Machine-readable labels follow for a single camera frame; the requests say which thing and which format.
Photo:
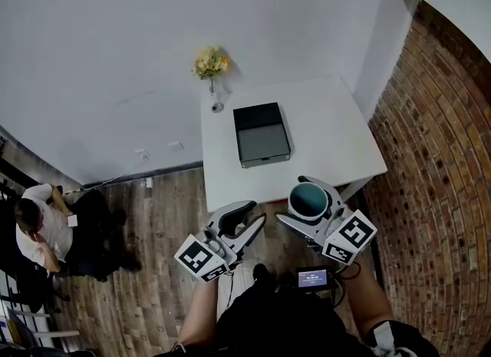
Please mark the white cup with teal inside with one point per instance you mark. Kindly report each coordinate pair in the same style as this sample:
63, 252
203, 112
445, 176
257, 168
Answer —
308, 200

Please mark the person's black shoe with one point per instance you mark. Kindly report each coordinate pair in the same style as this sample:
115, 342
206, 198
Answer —
261, 273
288, 279

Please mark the person's black clothing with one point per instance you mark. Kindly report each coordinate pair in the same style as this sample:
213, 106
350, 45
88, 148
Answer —
284, 328

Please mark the small black screen device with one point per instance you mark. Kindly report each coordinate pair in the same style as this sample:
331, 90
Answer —
312, 278

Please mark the white power adapter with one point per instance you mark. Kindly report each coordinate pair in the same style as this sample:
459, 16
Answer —
149, 182

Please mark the person's right forearm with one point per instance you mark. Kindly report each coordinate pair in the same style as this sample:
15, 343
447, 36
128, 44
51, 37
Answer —
368, 298

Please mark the person's left forearm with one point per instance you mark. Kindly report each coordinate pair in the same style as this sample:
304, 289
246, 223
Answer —
199, 309

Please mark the white table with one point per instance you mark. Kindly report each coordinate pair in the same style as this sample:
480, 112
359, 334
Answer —
330, 133

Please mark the clear glass vase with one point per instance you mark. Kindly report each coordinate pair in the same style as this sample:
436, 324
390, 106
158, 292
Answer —
217, 100

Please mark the white wall socket with plug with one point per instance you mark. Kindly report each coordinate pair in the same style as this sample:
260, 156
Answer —
142, 154

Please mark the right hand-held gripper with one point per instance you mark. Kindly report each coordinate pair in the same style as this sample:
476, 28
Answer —
351, 234

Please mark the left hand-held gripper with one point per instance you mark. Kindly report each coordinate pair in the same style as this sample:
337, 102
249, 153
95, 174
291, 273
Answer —
201, 257

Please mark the yellow flower bouquet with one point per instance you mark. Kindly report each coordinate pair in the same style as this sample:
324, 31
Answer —
211, 61

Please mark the black tray box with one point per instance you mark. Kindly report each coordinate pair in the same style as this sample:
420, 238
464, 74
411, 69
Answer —
262, 140

